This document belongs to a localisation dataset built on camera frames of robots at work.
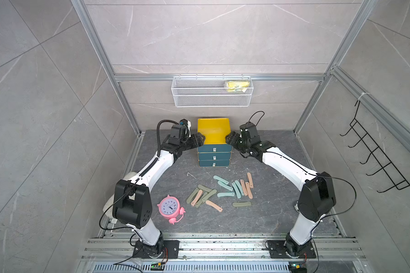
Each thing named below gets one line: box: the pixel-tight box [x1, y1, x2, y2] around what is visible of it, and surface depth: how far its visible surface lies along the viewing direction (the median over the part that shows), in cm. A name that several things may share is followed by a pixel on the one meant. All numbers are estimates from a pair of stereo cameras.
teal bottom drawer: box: [198, 159, 230, 167], surface depth 100 cm
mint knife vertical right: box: [234, 179, 245, 196], surface depth 95 cm
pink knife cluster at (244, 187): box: [240, 179, 248, 196], surface depth 94 cm
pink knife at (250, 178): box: [247, 172, 254, 189], surface depth 97 cm
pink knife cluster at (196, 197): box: [190, 189, 204, 207], surface depth 90 cm
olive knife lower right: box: [232, 201, 252, 207], surface depth 88 cm
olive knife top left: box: [197, 184, 213, 193], surface depth 94 cm
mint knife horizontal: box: [216, 192, 236, 198], surface depth 92 cm
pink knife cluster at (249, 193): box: [245, 182, 254, 200], surface depth 92 cm
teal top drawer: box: [197, 143, 233, 153], surface depth 88 cm
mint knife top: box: [212, 175, 229, 185], surface depth 97 cm
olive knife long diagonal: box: [201, 188, 217, 203], surface depth 92 cm
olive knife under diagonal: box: [194, 191, 208, 209], surface depth 88 cm
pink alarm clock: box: [157, 194, 187, 225], surface depth 85 cm
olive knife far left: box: [186, 187, 199, 205], surface depth 91 cm
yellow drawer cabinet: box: [197, 117, 233, 164], surface depth 90 cm
